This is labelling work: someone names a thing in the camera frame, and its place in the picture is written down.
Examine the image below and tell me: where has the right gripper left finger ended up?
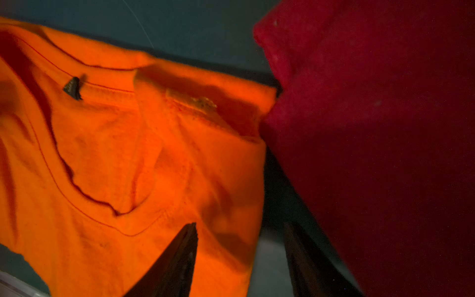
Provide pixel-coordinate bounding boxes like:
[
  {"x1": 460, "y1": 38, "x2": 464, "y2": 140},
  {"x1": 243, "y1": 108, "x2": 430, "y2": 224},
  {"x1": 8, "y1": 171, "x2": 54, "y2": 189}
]
[{"x1": 125, "y1": 223, "x2": 199, "y2": 297}]

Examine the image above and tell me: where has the dark red t-shirt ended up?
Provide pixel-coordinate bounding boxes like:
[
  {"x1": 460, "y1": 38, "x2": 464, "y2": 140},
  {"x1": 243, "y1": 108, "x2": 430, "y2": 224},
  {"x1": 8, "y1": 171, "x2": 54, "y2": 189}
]
[{"x1": 254, "y1": 1, "x2": 475, "y2": 297}]

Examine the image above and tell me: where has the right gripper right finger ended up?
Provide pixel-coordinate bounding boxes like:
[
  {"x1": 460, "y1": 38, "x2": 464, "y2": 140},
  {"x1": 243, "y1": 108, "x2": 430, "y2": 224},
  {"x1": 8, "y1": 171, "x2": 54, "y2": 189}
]
[{"x1": 284, "y1": 222, "x2": 363, "y2": 297}]

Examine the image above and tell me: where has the orange t-shirt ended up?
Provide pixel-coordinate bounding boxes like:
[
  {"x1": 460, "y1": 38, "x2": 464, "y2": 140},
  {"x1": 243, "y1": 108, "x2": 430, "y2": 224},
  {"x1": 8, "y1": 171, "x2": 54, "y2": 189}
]
[{"x1": 1, "y1": 18, "x2": 276, "y2": 297}]

